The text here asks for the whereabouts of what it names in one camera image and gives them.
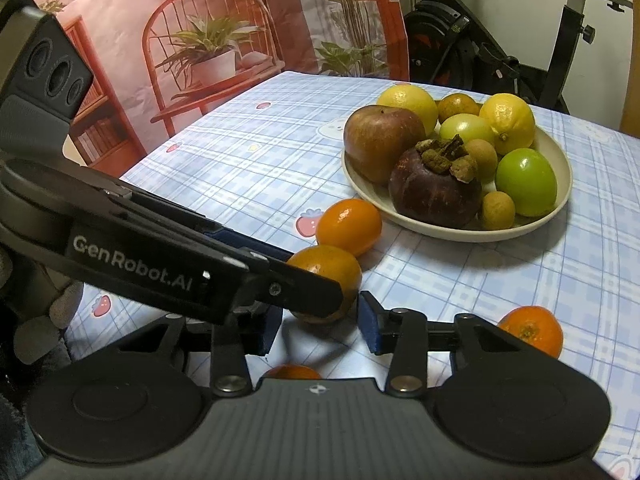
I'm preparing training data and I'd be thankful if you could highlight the yellow-green jujube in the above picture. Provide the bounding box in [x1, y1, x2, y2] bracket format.
[439, 113, 496, 146]

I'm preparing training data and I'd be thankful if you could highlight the dark purple mangosteen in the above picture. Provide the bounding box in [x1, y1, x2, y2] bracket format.
[389, 135, 483, 229]

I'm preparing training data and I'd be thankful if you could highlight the orange mandarin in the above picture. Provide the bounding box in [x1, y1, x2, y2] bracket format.
[437, 92, 482, 123]
[286, 245, 363, 324]
[262, 364, 322, 381]
[315, 198, 383, 258]
[497, 306, 564, 359]

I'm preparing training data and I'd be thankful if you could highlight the beige round plate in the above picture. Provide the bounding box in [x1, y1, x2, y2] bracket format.
[341, 110, 572, 244]

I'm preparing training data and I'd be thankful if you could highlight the yellow lemon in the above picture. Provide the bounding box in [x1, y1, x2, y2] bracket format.
[479, 93, 536, 157]
[376, 84, 439, 136]

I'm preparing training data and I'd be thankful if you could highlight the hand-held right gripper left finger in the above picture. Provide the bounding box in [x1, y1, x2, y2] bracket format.
[117, 304, 284, 397]

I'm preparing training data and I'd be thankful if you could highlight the wooden door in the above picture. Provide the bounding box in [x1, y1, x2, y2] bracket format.
[619, 57, 640, 138]

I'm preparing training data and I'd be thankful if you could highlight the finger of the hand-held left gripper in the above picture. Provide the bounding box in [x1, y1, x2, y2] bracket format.
[132, 187, 297, 262]
[235, 255, 345, 319]

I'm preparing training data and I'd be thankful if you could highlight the blue plaid tablecloth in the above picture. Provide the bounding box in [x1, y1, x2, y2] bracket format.
[62, 71, 640, 480]

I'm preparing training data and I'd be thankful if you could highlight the bright green jujube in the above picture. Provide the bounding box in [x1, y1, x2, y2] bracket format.
[495, 148, 558, 218]

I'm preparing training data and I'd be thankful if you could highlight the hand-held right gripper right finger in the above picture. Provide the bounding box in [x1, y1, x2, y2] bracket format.
[357, 290, 532, 397]

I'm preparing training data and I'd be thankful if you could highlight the small tan longan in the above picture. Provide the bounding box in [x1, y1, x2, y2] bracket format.
[480, 191, 516, 231]
[462, 139, 499, 183]

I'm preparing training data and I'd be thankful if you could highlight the black exercise bike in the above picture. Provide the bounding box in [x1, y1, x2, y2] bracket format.
[402, 0, 640, 116]

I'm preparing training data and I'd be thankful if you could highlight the person's left hand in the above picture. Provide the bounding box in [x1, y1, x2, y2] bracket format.
[12, 280, 85, 366]

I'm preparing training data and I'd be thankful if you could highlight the red-brown apple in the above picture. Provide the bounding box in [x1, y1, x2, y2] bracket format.
[343, 105, 427, 184]

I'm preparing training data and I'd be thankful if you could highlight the printed room backdrop cloth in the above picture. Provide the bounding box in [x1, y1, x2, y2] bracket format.
[0, 0, 411, 178]

